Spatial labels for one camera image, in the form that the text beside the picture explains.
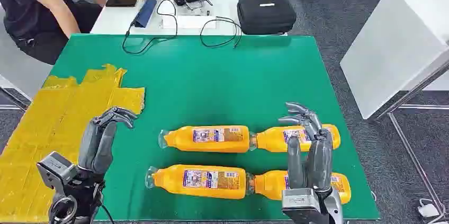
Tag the black phone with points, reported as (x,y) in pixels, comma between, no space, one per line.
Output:
(121,2)

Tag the person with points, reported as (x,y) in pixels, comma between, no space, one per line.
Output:
(21,5)

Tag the blue tablet cover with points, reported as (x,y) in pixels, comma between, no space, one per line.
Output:
(145,12)

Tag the white charger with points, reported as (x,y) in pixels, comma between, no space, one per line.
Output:
(428,210)

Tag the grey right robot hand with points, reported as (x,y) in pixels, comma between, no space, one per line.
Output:
(317,162)

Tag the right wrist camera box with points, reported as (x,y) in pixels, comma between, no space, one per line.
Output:
(300,205)

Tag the white table with metal legs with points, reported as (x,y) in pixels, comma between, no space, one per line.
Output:
(396,40)

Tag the orange drink bottle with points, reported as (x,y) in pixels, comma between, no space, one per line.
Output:
(168,182)
(270,184)
(273,140)
(182,140)

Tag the green table mat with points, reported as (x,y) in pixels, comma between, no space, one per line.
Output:
(217,82)

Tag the white side table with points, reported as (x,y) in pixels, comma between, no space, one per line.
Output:
(21,71)

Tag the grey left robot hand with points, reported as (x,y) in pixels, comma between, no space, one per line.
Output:
(94,145)

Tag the black zip case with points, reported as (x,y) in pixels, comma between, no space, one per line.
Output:
(266,13)

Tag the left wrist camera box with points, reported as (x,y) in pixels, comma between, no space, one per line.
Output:
(56,169)

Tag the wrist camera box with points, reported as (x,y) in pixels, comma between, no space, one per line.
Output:
(300,205)
(56,169)

